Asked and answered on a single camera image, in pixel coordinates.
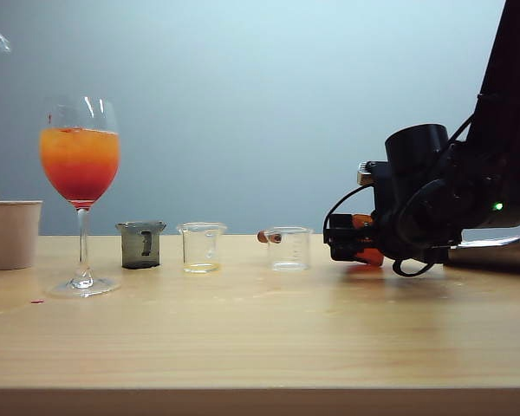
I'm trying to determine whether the clear measuring cup yellow residue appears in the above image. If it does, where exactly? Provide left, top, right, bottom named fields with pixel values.
left=176, top=222, right=229, bottom=275

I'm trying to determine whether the amber measuring cup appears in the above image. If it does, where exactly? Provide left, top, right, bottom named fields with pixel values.
left=349, top=212, right=386, bottom=266

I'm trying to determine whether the black looped cable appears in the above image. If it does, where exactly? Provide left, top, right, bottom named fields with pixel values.
left=391, top=246, right=434, bottom=278

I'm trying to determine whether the beige paper cup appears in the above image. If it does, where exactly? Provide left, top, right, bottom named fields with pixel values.
left=0, top=199, right=44, bottom=271

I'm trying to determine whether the thin black arched cable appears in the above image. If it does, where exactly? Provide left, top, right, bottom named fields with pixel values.
left=322, top=185, right=376, bottom=244

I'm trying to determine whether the smoky grey measuring cup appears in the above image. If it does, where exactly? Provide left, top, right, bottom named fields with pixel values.
left=114, top=220, right=167, bottom=270

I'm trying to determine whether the clear empty measuring cup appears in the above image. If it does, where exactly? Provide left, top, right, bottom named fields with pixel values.
left=266, top=225, right=315, bottom=273

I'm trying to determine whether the silver metallic foil sheet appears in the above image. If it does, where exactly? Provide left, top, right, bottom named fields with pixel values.
left=444, top=233, right=520, bottom=275

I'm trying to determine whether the stemmed wine glass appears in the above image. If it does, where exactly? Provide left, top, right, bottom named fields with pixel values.
left=38, top=95, right=123, bottom=299

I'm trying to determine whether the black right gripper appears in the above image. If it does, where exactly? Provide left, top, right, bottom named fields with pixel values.
left=323, top=123, right=464, bottom=263

